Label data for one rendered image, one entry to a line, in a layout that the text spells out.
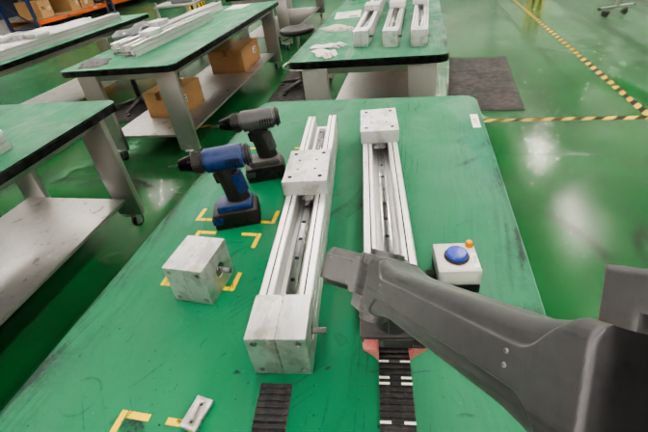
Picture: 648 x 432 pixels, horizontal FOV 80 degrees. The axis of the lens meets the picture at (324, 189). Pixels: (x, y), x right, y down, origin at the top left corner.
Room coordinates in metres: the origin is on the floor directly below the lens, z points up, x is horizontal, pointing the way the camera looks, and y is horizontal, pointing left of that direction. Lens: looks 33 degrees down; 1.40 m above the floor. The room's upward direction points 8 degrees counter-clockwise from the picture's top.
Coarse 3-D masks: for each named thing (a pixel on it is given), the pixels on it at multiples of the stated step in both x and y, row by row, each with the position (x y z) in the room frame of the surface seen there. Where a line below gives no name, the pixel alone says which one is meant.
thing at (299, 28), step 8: (304, 24) 4.26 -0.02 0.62; (280, 32) 4.11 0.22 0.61; (288, 32) 4.01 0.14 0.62; (296, 32) 3.98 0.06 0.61; (304, 32) 3.99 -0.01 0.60; (288, 64) 4.25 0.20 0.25; (288, 80) 4.24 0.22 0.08; (296, 80) 4.18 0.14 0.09; (136, 88) 4.24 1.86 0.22; (288, 88) 4.00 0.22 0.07; (136, 96) 4.25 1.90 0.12; (120, 104) 4.21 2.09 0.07; (128, 104) 4.22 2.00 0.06; (136, 104) 4.13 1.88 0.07; (128, 112) 3.97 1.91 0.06
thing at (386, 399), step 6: (384, 396) 0.31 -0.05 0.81; (390, 396) 0.31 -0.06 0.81; (396, 396) 0.31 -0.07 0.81; (402, 396) 0.30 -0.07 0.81; (408, 396) 0.30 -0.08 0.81; (384, 402) 0.30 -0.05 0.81; (390, 402) 0.30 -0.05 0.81; (396, 402) 0.30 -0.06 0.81; (402, 402) 0.30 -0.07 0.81; (408, 402) 0.29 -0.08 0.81; (414, 402) 0.29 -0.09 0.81
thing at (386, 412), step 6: (384, 408) 0.29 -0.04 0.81; (390, 408) 0.29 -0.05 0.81; (396, 408) 0.29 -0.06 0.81; (402, 408) 0.29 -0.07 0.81; (408, 408) 0.29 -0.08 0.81; (414, 408) 0.28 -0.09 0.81; (384, 414) 0.28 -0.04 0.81; (390, 414) 0.28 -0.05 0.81; (396, 414) 0.28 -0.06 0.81; (402, 414) 0.28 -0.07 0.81; (408, 414) 0.28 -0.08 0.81; (414, 414) 0.28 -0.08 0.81
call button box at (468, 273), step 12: (432, 252) 0.58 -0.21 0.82; (444, 252) 0.56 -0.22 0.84; (468, 252) 0.55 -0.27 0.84; (432, 264) 0.57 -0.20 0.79; (444, 264) 0.53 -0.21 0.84; (456, 264) 0.52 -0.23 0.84; (468, 264) 0.52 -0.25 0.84; (432, 276) 0.54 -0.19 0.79; (444, 276) 0.51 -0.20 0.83; (456, 276) 0.50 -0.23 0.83; (468, 276) 0.50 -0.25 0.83; (480, 276) 0.50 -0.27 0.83; (468, 288) 0.50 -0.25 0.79
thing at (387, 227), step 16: (368, 144) 1.01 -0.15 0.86; (368, 160) 0.92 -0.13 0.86; (384, 160) 0.95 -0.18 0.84; (368, 176) 0.83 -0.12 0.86; (384, 176) 0.87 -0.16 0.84; (400, 176) 0.81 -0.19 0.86; (368, 192) 0.76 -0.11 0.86; (384, 192) 0.80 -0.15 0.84; (400, 192) 0.75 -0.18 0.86; (368, 208) 0.70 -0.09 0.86; (384, 208) 0.73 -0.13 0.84; (400, 208) 0.68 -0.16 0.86; (368, 224) 0.65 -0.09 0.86; (384, 224) 0.67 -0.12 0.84; (400, 224) 0.63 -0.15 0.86; (368, 240) 0.59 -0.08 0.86; (384, 240) 0.62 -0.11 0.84; (400, 240) 0.58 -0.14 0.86; (416, 256) 0.53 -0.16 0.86
